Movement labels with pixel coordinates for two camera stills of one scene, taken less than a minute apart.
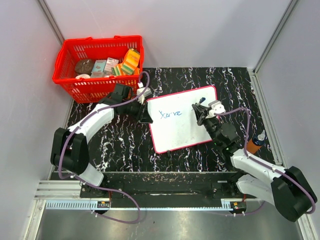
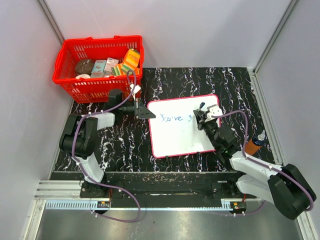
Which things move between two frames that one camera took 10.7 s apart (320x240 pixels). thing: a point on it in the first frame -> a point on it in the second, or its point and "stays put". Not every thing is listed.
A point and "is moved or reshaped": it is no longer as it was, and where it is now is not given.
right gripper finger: (198, 108) -> (200, 114)
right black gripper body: (211, 123) stays put
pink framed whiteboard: (175, 124) is moved or reshaped
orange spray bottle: (256, 142) stays put
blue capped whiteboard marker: (202, 100) is moved or reshaped
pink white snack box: (111, 62) stays put
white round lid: (83, 75) stays put
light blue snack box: (98, 70) stays put
